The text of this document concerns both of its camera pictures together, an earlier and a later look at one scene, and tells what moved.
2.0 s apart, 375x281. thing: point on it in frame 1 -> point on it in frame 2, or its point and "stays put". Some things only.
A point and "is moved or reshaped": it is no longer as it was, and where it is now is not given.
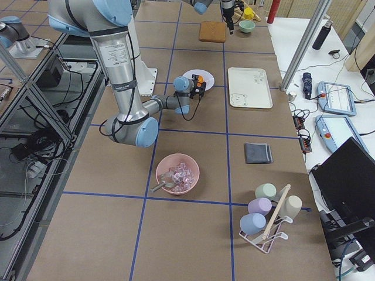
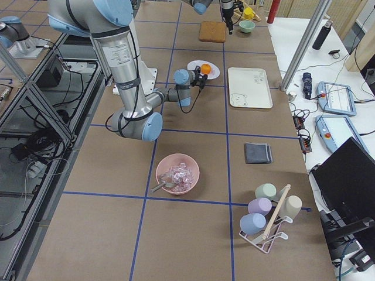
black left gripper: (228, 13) stays put
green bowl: (246, 26) stays put
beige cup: (290, 207) stays put
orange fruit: (200, 79) is moved or reshaped
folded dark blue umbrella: (307, 85) stays put
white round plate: (208, 78) is moved or reshaped
